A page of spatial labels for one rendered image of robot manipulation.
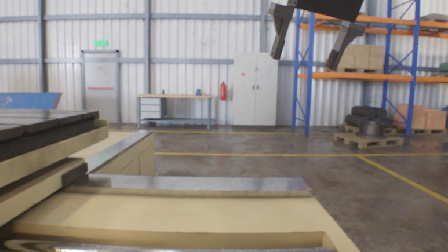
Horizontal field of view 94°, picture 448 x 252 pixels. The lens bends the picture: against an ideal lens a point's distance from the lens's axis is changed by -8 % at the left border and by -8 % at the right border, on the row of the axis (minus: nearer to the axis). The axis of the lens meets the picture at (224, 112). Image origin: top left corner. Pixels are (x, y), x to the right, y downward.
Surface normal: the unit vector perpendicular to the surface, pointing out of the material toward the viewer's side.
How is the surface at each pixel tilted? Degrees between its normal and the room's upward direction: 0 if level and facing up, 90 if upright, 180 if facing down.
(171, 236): 90
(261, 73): 90
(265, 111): 90
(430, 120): 90
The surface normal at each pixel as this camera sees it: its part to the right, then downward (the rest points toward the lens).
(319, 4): 0.11, 0.50
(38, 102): 0.49, 0.11
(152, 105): 0.02, 0.11
